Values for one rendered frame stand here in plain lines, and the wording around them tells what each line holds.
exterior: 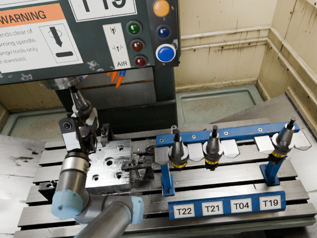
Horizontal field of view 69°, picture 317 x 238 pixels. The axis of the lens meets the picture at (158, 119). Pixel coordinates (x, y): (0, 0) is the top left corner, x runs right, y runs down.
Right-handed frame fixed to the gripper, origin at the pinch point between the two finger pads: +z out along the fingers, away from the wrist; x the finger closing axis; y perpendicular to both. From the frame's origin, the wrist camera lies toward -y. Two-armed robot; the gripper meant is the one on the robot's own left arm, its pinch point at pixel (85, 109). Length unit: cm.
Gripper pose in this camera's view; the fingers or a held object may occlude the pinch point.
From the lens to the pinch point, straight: 84.9
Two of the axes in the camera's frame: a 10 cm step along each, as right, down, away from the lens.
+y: 1.0, 6.7, 7.4
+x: 9.9, -1.1, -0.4
